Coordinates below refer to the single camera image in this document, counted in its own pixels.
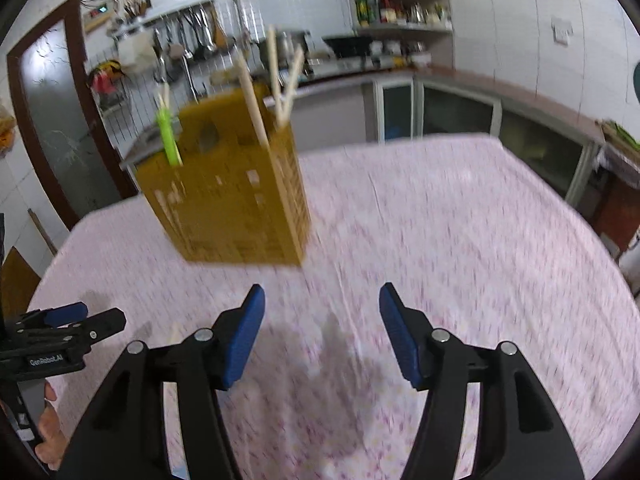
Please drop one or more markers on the black wok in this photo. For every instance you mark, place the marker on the black wok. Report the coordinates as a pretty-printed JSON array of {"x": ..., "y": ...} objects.
[{"x": 350, "y": 46}]

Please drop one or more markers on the steel gas stove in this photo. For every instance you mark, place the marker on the steel gas stove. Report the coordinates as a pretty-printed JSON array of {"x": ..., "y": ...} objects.
[{"x": 339, "y": 67}]

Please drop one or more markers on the brown framed glass door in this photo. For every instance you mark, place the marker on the brown framed glass door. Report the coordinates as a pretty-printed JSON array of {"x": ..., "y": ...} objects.
[{"x": 60, "y": 124}]

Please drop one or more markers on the kitchen counter with cabinets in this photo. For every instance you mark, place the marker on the kitchen counter with cabinets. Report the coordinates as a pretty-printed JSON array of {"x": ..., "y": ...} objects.
[{"x": 380, "y": 106}]

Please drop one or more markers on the wooden chopstick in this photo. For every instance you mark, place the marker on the wooden chopstick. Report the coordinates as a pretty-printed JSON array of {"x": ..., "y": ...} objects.
[
  {"x": 246, "y": 83},
  {"x": 286, "y": 101},
  {"x": 273, "y": 63}
]

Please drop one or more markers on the left hand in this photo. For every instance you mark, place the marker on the left hand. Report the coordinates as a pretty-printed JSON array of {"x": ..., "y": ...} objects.
[{"x": 53, "y": 446}]

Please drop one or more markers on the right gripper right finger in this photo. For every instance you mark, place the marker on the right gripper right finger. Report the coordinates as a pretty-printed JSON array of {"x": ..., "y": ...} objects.
[{"x": 520, "y": 433}]

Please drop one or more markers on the white wall socket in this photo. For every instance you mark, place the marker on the white wall socket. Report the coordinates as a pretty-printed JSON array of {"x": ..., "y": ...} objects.
[{"x": 562, "y": 30}]

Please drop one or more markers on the wooden chopstick in holder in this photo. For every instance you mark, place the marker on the wooden chopstick in holder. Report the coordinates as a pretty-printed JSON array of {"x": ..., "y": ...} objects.
[{"x": 286, "y": 101}]

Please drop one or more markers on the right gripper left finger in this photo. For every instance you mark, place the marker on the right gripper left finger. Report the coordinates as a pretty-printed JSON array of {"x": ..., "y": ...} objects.
[{"x": 123, "y": 432}]

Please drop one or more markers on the corner wall shelf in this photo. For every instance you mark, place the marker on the corner wall shelf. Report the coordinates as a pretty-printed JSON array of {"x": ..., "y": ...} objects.
[{"x": 379, "y": 17}]

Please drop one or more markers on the pink patterned tablecloth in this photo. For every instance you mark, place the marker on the pink patterned tablecloth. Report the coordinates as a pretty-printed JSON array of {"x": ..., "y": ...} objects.
[{"x": 466, "y": 233}]

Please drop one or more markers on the yellow utensil holder box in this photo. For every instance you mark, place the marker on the yellow utensil holder box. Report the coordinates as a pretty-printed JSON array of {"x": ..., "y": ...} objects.
[{"x": 232, "y": 199}]

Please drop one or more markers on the steel cooking pot with lid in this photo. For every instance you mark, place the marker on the steel cooking pot with lid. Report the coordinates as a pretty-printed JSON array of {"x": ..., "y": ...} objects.
[{"x": 287, "y": 41}]

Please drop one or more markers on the wall utensil rack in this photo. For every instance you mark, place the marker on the wall utensil rack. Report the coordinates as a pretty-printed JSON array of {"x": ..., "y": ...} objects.
[{"x": 165, "y": 41}]

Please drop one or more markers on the green frog handle utensil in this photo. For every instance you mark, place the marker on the green frog handle utensil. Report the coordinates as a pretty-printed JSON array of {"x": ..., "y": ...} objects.
[{"x": 164, "y": 122}]

